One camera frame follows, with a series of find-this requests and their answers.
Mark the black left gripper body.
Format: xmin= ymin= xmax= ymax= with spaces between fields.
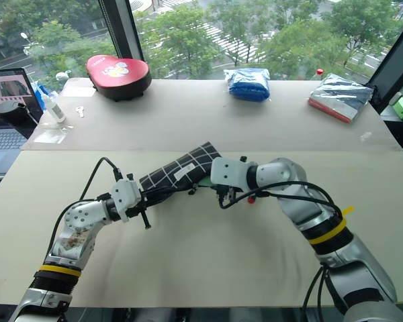
xmin=125 ymin=189 xmax=149 ymax=219

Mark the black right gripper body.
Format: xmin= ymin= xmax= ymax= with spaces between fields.
xmin=209 ymin=182 xmax=243 ymax=203

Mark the black white grid pouch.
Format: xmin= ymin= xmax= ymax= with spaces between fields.
xmin=139 ymin=142 xmax=223 ymax=203

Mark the yellow tape band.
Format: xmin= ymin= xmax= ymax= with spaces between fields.
xmin=39 ymin=264 xmax=83 ymax=278

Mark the blue bag in clear wrap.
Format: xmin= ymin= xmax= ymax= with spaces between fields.
xmin=222 ymin=67 xmax=273 ymax=102

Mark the clear flat plastic bag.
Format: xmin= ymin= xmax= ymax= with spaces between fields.
xmin=32 ymin=121 xmax=75 ymax=146

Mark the small white spray bottle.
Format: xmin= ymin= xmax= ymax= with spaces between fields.
xmin=39 ymin=89 xmax=69 ymax=125

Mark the red heart-shaped case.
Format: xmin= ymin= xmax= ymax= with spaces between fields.
xmin=85 ymin=54 xmax=153 ymax=103

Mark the blue crumpled plastic bag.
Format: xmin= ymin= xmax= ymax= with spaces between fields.
xmin=30 ymin=79 xmax=58 ymax=103

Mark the folded garment in plastic bag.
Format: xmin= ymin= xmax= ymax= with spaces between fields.
xmin=308 ymin=73 xmax=374 ymax=124

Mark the open laptop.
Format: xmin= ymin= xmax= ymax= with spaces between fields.
xmin=0 ymin=68 xmax=45 ymax=176

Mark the black round device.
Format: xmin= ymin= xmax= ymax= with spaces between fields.
xmin=0 ymin=101 xmax=30 ymax=126

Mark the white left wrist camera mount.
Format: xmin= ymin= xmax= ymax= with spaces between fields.
xmin=109 ymin=178 xmax=142 ymax=224

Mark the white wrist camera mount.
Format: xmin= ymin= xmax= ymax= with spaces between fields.
xmin=210 ymin=156 xmax=257 ymax=189
xmin=109 ymin=178 xmax=142 ymax=224

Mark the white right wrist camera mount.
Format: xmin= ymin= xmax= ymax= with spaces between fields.
xmin=210 ymin=156 xmax=257 ymax=189

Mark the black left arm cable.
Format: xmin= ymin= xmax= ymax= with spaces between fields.
xmin=43 ymin=156 xmax=125 ymax=266

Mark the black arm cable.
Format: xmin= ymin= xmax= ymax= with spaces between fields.
xmin=301 ymin=264 xmax=330 ymax=322
xmin=43 ymin=156 xmax=125 ymax=266

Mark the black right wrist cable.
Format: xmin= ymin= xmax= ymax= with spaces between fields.
xmin=217 ymin=180 xmax=343 ymax=219

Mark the yellow cable tie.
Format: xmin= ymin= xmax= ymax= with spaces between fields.
xmin=307 ymin=205 xmax=355 ymax=246

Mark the black right upper arm cable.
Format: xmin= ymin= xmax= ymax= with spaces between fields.
xmin=301 ymin=264 xmax=330 ymax=322

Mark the black window frame post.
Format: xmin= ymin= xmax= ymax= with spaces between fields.
xmin=97 ymin=0 xmax=142 ymax=62

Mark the black slanted window frame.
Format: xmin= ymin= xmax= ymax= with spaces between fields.
xmin=367 ymin=13 xmax=403 ymax=112

